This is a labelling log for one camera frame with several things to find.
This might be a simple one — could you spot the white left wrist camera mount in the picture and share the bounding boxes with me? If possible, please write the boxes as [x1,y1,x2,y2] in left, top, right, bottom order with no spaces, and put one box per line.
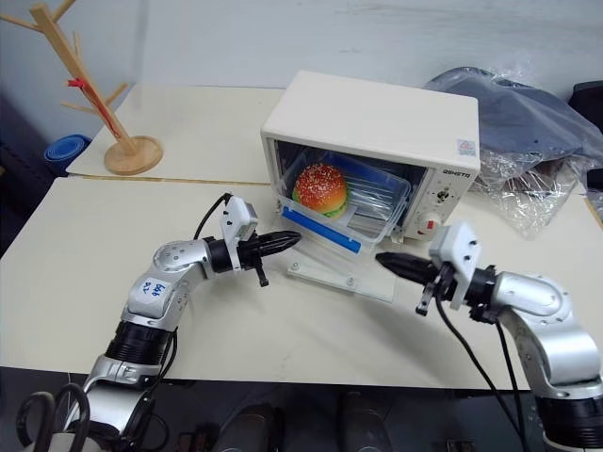
[220,196,260,275]

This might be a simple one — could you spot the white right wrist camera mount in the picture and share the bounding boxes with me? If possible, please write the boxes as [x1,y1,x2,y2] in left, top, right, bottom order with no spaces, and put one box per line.
[427,221,484,312]

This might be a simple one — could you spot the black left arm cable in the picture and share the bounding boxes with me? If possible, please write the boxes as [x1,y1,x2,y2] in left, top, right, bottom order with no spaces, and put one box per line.
[193,191,236,242]

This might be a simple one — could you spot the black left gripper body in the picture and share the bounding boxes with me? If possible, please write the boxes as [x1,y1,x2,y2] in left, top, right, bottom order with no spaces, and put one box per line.
[234,233,270,289]

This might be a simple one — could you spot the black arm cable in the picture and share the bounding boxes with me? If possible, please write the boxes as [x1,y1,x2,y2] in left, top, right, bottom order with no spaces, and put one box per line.
[433,282,536,452]
[193,191,236,242]

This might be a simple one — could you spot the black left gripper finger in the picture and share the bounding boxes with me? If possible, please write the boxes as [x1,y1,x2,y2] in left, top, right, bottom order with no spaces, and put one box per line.
[258,240,299,259]
[256,229,303,247]

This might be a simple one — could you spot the black box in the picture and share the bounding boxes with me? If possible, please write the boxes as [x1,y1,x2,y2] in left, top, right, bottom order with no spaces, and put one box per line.
[568,81,603,108]

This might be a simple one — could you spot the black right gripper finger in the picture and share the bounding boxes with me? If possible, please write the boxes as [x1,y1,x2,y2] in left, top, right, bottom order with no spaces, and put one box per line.
[379,261,431,284]
[375,251,433,272]

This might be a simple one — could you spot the clear glass oven door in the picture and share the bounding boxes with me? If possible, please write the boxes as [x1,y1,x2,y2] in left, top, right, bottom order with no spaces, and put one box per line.
[285,234,398,303]

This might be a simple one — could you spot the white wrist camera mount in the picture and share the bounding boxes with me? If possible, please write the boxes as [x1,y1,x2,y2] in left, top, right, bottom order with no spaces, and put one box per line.
[220,196,260,275]
[427,221,484,312]

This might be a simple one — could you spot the clear plastic food container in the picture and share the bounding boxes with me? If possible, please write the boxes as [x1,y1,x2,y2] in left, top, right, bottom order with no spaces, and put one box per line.
[274,145,412,258]

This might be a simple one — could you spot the blue stacked bowls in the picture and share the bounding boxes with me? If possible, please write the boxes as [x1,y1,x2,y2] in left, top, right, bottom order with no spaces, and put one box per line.
[43,134,91,164]

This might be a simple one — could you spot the clear plastic bag dark cloth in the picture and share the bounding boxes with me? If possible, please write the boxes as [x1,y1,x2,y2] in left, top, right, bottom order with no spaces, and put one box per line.
[422,65,603,239]

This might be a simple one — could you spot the wooden mug tree stand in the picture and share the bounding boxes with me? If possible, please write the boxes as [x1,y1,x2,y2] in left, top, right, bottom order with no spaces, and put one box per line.
[0,0,165,177]

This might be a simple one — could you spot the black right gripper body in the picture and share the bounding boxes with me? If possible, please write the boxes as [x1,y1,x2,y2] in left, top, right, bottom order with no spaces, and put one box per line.
[414,262,456,317]

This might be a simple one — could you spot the cream white toaster oven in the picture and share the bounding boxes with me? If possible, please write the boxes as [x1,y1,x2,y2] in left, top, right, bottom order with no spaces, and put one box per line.
[259,70,482,247]

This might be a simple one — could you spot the black cable loops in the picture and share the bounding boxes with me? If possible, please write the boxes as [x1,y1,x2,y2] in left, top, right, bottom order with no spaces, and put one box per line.
[15,382,91,452]

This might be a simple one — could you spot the toy hamburger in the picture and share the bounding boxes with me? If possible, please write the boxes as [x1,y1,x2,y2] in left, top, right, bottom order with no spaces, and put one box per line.
[291,162,350,220]

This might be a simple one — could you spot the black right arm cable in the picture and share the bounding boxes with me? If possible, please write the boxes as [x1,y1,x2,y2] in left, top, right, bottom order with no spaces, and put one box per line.
[433,282,536,452]

